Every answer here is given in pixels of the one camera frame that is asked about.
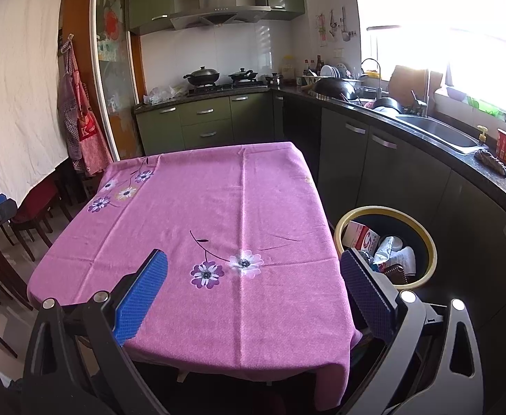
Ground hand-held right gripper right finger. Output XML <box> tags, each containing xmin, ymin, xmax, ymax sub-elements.
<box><xmin>340</xmin><ymin>247</ymin><xmax>485</xmax><ymax>415</ymax></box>

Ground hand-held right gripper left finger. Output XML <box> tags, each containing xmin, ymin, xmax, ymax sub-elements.
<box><xmin>21</xmin><ymin>248</ymin><xmax>169</xmax><ymax>415</ymax></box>

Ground dark brown wallet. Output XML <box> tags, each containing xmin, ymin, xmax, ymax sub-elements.
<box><xmin>383</xmin><ymin>265</ymin><xmax>410</xmax><ymax>286</ymax></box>

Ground clear plastic bottle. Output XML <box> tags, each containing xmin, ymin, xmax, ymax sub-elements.
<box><xmin>373</xmin><ymin>236</ymin><xmax>403</xmax><ymax>264</ymax></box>

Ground red and white paper carton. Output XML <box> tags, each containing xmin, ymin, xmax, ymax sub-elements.
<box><xmin>343</xmin><ymin>220</ymin><xmax>381</xmax><ymax>253</ymax></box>

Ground black bin with yellow rim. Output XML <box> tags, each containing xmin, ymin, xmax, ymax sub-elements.
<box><xmin>334</xmin><ymin>206</ymin><xmax>438</xmax><ymax>291</ymax></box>

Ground wooden chair with red cushion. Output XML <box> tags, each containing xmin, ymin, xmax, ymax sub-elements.
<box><xmin>11</xmin><ymin>179</ymin><xmax>74</xmax><ymax>260</ymax></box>

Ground white hanging sheet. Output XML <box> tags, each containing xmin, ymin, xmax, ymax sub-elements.
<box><xmin>0</xmin><ymin>0</ymin><xmax>70</xmax><ymax>204</ymax></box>

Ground red checked apron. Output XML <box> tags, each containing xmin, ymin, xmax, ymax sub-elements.
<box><xmin>57</xmin><ymin>34</ymin><xmax>114</xmax><ymax>177</ymax></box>

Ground dark sink counter cabinets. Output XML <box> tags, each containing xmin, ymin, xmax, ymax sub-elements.
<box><xmin>283</xmin><ymin>93</ymin><xmax>506</xmax><ymax>355</ymax></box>

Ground pink floral tablecloth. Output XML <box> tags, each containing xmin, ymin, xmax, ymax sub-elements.
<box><xmin>27</xmin><ymin>142</ymin><xmax>363</xmax><ymax>411</ymax></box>

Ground steel sink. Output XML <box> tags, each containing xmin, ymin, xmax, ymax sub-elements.
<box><xmin>396</xmin><ymin>114</ymin><xmax>489</xmax><ymax>155</ymax></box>

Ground dark cloth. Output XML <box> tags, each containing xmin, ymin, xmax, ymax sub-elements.
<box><xmin>473</xmin><ymin>149</ymin><xmax>506</xmax><ymax>178</ymax></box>

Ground glass sliding door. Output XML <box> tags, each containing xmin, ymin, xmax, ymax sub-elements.
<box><xmin>89</xmin><ymin>0</ymin><xmax>145</xmax><ymax>160</ymax></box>

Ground green lower cabinets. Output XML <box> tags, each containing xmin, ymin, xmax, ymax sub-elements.
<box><xmin>134</xmin><ymin>91</ymin><xmax>286</xmax><ymax>156</ymax></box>

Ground green cabinets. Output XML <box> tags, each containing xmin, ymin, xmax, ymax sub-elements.
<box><xmin>134</xmin><ymin>91</ymin><xmax>286</xmax><ymax>156</ymax></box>
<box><xmin>127</xmin><ymin>0</ymin><xmax>306</xmax><ymax>36</ymax></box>

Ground black pot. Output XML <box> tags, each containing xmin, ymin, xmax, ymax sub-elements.
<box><xmin>372</xmin><ymin>97</ymin><xmax>403</xmax><ymax>115</ymax></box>

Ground clear plastic bags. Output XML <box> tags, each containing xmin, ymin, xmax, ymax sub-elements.
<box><xmin>143</xmin><ymin>84</ymin><xmax>189</xmax><ymax>105</ymax></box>

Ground straight steel faucet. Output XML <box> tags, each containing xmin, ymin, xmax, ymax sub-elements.
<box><xmin>411</xmin><ymin>69</ymin><xmax>431</xmax><ymax>117</ymax></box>

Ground curved steel faucet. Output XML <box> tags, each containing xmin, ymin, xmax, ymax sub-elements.
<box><xmin>361</xmin><ymin>58</ymin><xmax>383</xmax><ymax>101</ymax></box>

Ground large black wok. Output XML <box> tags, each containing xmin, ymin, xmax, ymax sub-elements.
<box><xmin>311</xmin><ymin>77</ymin><xmax>358</xmax><ymax>101</ymax></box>

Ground brown cutting board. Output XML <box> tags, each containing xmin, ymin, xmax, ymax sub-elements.
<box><xmin>387</xmin><ymin>65</ymin><xmax>446</xmax><ymax>107</ymax></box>

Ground green plastic container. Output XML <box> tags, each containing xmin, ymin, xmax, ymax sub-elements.
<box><xmin>467</xmin><ymin>95</ymin><xmax>500</xmax><ymax>117</ymax></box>

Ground black gas stove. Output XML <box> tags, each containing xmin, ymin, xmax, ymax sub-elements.
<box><xmin>187</xmin><ymin>82</ymin><xmax>271</xmax><ymax>95</ymax></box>

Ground black wok with lid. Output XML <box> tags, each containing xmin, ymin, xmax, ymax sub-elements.
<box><xmin>183</xmin><ymin>66</ymin><xmax>221</xmax><ymax>87</ymax></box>

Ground dish rack with plates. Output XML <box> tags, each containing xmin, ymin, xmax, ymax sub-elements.
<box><xmin>300</xmin><ymin>64</ymin><xmax>364</xmax><ymax>87</ymax></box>

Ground black frying pan with lid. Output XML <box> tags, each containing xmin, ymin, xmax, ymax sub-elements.
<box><xmin>228</xmin><ymin>68</ymin><xmax>259</xmax><ymax>84</ymax></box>

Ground green upper cabinets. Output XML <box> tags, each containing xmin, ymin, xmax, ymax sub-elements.
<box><xmin>127</xmin><ymin>0</ymin><xmax>306</xmax><ymax>36</ymax></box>

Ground hanging kitchen utensils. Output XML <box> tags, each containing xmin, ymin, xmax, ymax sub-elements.
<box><xmin>328</xmin><ymin>6</ymin><xmax>360</xmax><ymax>43</ymax></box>

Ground bright window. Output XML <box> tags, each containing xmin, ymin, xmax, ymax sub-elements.
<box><xmin>352</xmin><ymin>0</ymin><xmax>506</xmax><ymax>109</ymax></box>

